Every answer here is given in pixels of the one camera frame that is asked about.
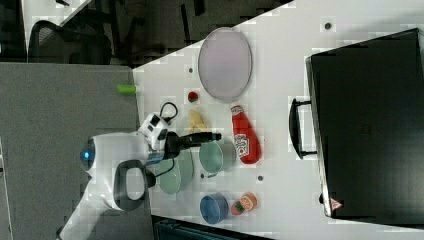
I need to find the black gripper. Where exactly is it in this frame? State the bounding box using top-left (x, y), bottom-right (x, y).
top-left (164, 132), bottom-right (222, 159)

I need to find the red felt ketchup bottle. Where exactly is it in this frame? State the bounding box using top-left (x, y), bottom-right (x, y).
top-left (230, 105), bottom-right (261, 164)

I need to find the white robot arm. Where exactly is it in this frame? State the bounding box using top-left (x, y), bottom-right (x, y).
top-left (56, 130), bottom-right (222, 240)

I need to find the green perforated strainer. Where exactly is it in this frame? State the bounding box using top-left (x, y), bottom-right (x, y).
top-left (159, 150), bottom-right (194, 195)

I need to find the yellow toy banana bunch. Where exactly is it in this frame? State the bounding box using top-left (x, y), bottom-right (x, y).
top-left (189, 110), bottom-right (208, 133)

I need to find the green metal mug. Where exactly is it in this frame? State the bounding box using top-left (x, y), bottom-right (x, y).
top-left (199, 141), bottom-right (236, 178)

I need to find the toy strawberry near plate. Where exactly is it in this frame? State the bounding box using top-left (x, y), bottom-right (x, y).
top-left (188, 91), bottom-right (199, 103)

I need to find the toy strawberry near cup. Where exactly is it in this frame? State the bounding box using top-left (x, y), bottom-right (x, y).
top-left (231, 201), bottom-right (245, 216)

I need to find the lilac round plate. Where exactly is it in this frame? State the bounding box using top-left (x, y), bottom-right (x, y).
top-left (198, 27), bottom-right (252, 103)

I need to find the toy orange half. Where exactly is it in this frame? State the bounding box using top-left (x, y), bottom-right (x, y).
top-left (240, 192), bottom-right (257, 211)

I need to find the green cylinder at table edge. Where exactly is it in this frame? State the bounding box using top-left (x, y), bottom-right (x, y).
top-left (117, 84), bottom-right (137, 95)

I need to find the silver toaster oven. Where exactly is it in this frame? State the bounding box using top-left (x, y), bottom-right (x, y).
top-left (305, 28), bottom-right (424, 229)

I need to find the black office chair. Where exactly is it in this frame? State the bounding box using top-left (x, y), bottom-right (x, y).
top-left (28, 20), bottom-right (112, 65)

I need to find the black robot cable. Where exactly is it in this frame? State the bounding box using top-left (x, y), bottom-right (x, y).
top-left (159, 101), bottom-right (179, 125)

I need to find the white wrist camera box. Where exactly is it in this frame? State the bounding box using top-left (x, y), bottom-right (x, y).
top-left (139, 113), bottom-right (169, 150)

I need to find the blue metal frame rail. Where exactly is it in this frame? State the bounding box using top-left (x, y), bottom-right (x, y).
top-left (152, 215), bottom-right (271, 240)

